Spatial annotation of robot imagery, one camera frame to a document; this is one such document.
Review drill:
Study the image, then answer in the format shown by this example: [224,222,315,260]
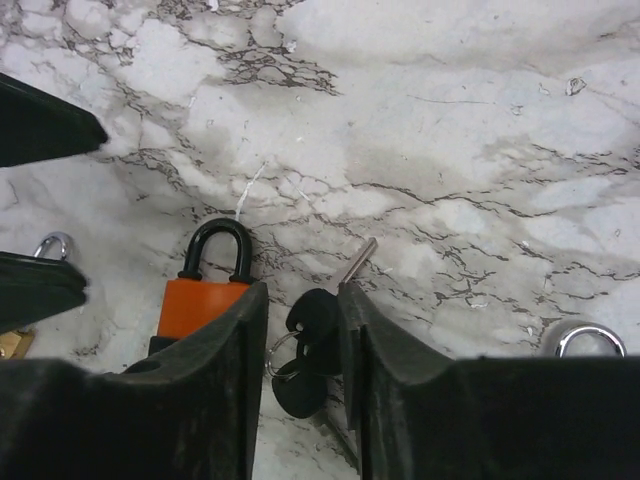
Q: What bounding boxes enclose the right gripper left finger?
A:
[1,282,268,479]

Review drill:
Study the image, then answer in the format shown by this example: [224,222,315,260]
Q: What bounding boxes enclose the black-headed keys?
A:
[266,238,378,419]

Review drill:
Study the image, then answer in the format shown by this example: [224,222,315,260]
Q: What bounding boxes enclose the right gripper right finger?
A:
[338,284,639,479]

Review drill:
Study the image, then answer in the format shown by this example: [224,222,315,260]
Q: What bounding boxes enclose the long-shackle brass padlock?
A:
[0,231,70,361]

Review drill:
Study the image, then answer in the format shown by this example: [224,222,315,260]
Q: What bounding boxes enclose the orange black padlock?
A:
[148,218,254,355]

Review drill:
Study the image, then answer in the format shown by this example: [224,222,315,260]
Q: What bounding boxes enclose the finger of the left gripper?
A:
[1,252,88,333]
[0,74,108,168]

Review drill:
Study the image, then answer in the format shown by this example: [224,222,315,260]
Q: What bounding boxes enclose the small brass padlock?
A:
[551,322,627,358]

